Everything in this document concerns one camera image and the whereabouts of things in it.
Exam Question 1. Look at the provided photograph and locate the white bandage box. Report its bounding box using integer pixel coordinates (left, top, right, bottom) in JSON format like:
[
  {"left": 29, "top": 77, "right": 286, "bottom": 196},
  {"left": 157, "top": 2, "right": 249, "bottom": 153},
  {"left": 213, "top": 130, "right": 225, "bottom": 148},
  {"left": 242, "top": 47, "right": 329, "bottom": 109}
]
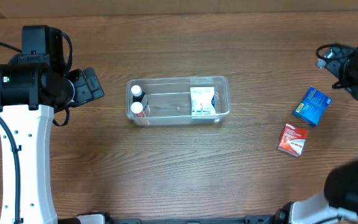
[{"left": 190, "top": 87, "right": 216, "bottom": 116}]

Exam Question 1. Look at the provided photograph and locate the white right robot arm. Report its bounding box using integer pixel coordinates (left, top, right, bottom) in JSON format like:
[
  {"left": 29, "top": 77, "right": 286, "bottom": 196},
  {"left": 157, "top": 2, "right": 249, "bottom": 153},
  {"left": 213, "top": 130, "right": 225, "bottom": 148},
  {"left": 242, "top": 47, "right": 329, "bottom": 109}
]
[{"left": 275, "top": 43, "right": 358, "bottom": 223}]

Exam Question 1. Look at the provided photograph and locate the clear plastic container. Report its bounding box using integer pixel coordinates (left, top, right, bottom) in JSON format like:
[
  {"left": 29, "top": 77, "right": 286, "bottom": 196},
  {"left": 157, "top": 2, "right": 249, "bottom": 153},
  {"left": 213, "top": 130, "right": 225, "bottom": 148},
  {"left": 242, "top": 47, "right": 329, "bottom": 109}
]
[{"left": 126, "top": 76, "right": 231, "bottom": 126}]

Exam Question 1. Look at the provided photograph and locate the red medicine box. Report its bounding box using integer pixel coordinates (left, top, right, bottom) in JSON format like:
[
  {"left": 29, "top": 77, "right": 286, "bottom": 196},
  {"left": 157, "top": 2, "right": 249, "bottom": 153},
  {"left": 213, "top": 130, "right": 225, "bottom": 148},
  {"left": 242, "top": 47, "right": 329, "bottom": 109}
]
[{"left": 277, "top": 123, "right": 308, "bottom": 157}]

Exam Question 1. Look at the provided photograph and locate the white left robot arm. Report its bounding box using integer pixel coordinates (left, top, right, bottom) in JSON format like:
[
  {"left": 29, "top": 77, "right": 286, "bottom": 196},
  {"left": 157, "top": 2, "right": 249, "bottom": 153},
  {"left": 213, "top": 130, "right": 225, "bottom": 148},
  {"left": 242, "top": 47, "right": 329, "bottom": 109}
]
[{"left": 0, "top": 54, "right": 104, "bottom": 223}]

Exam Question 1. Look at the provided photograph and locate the orange tablet tube white cap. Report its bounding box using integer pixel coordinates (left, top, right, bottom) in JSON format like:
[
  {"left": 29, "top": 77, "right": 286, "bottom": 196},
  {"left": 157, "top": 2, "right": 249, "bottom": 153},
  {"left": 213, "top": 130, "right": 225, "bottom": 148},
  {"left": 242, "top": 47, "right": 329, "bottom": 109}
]
[{"left": 131, "top": 101, "right": 149, "bottom": 125}]

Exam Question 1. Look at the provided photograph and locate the brown syrup bottle white cap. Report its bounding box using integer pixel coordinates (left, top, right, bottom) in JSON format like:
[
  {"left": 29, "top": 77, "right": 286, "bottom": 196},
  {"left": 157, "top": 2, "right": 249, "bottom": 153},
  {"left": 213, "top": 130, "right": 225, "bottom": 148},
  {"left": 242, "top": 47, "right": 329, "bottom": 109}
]
[{"left": 131, "top": 85, "right": 148, "bottom": 109}]

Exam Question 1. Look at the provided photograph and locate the blue cough drops box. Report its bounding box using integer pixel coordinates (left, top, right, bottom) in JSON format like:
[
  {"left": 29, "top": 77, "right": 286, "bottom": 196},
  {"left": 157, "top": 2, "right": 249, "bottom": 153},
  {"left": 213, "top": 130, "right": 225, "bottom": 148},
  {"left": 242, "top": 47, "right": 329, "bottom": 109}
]
[{"left": 293, "top": 86, "right": 333, "bottom": 127}]

